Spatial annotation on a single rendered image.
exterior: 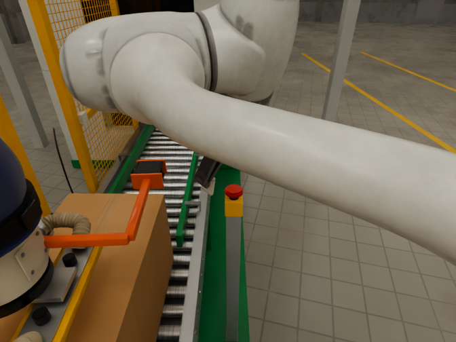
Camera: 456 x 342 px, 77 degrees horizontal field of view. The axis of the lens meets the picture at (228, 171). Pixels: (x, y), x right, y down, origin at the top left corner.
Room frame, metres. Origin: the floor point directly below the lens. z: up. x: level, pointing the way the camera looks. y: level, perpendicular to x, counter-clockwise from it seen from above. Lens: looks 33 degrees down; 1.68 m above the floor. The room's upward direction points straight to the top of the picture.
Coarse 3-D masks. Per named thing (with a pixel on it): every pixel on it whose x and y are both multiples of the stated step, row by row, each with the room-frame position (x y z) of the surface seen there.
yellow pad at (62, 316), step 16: (64, 256) 0.47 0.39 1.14; (80, 256) 0.49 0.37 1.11; (96, 256) 0.50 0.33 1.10; (80, 272) 0.44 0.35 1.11; (80, 288) 0.40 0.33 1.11; (32, 304) 0.36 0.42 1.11; (48, 304) 0.36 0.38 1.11; (64, 304) 0.36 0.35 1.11; (32, 320) 0.33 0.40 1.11; (48, 320) 0.32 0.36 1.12; (64, 320) 0.33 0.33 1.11; (16, 336) 0.30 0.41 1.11; (48, 336) 0.29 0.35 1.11; (64, 336) 0.30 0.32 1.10
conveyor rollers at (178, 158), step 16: (160, 144) 2.21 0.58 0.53; (176, 144) 2.21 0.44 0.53; (176, 160) 1.94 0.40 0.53; (176, 176) 1.68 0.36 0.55; (128, 192) 1.50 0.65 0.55; (160, 192) 1.50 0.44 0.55; (176, 192) 1.50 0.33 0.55; (192, 192) 1.50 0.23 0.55; (176, 208) 1.33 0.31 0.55; (192, 208) 1.33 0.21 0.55; (176, 224) 1.22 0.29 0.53; (192, 224) 1.22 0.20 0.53; (176, 256) 0.97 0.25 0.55; (176, 272) 0.88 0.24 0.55; (176, 288) 0.79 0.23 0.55; (176, 304) 0.72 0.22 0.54; (160, 336) 0.59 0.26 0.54; (176, 336) 0.59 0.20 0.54
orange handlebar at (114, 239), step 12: (144, 180) 0.65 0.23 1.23; (144, 192) 0.60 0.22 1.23; (144, 204) 0.56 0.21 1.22; (132, 216) 0.51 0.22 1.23; (132, 228) 0.47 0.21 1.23; (48, 240) 0.43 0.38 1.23; (60, 240) 0.43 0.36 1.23; (72, 240) 0.43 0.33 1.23; (84, 240) 0.43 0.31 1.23; (96, 240) 0.43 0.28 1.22; (108, 240) 0.44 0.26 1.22; (120, 240) 0.44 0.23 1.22; (132, 240) 0.45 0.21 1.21
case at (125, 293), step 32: (96, 224) 0.78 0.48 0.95; (160, 224) 0.84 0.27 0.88; (128, 256) 0.63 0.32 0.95; (160, 256) 0.78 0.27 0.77; (96, 288) 0.51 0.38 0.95; (128, 288) 0.51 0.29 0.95; (160, 288) 0.71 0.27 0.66; (0, 320) 0.42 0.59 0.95; (96, 320) 0.42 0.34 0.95; (128, 320) 0.44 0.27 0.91
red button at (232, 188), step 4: (228, 188) 0.87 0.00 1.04; (232, 188) 0.87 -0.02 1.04; (236, 188) 0.87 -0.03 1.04; (240, 188) 0.87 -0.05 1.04; (228, 192) 0.85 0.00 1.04; (232, 192) 0.85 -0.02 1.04; (236, 192) 0.85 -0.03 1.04; (240, 192) 0.86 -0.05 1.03; (228, 196) 0.84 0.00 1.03; (232, 196) 0.84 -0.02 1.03; (236, 196) 0.84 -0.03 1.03
